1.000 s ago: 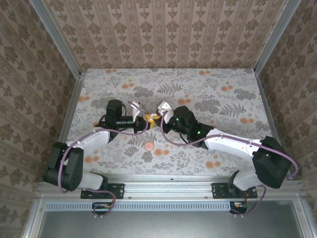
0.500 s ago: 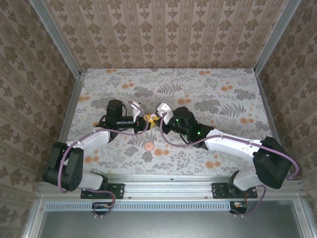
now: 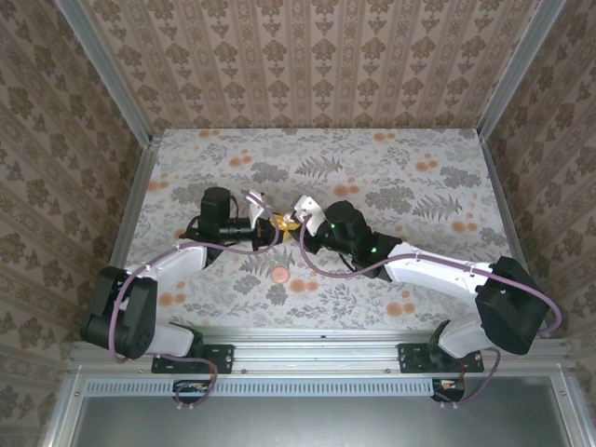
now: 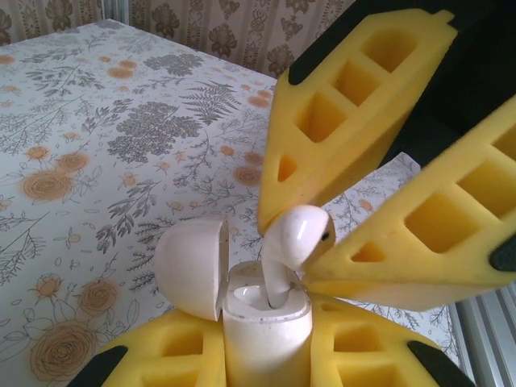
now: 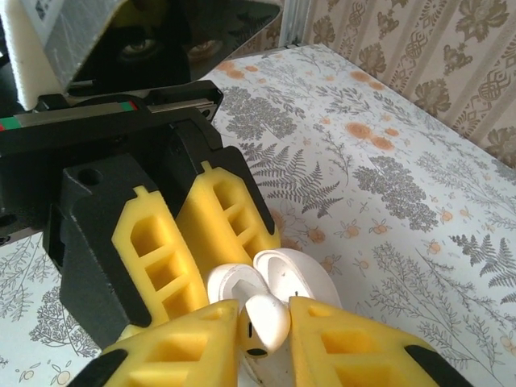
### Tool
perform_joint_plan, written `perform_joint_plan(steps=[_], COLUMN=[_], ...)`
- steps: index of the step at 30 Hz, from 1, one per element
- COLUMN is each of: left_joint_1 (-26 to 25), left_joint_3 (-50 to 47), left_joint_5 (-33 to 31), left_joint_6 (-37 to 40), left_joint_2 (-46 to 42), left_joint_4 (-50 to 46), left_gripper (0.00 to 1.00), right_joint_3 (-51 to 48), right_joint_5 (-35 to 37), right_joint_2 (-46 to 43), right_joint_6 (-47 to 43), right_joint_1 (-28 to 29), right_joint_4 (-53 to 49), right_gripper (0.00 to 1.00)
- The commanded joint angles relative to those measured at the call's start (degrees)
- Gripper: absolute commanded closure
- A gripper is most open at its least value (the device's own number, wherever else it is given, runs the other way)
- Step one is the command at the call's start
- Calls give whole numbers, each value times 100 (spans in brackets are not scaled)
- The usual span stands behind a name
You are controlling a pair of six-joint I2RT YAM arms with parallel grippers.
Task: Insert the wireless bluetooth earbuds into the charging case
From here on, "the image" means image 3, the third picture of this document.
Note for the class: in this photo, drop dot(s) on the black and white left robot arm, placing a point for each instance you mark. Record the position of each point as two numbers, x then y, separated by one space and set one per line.
167 263

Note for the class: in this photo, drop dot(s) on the aluminium table side rail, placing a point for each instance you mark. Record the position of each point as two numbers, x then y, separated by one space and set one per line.
512 233
123 233

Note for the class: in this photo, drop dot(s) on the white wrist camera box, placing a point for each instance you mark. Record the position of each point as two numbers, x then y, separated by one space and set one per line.
256 209
309 212

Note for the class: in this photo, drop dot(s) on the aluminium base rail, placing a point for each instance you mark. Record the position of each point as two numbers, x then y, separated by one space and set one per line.
316 354

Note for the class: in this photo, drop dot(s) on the grey metal panel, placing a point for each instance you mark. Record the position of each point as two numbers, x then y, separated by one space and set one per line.
316 423

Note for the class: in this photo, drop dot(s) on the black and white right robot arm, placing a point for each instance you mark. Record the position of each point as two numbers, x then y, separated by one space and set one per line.
433 274

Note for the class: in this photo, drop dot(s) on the round pink case lid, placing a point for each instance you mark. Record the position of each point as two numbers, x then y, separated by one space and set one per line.
280 274

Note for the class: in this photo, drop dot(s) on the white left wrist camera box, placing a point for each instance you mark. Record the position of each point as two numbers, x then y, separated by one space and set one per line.
256 209

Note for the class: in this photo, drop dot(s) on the aluminium frame post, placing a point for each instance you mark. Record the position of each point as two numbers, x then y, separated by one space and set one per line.
518 70
108 70

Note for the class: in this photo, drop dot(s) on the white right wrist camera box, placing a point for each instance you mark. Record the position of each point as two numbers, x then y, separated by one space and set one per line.
309 212

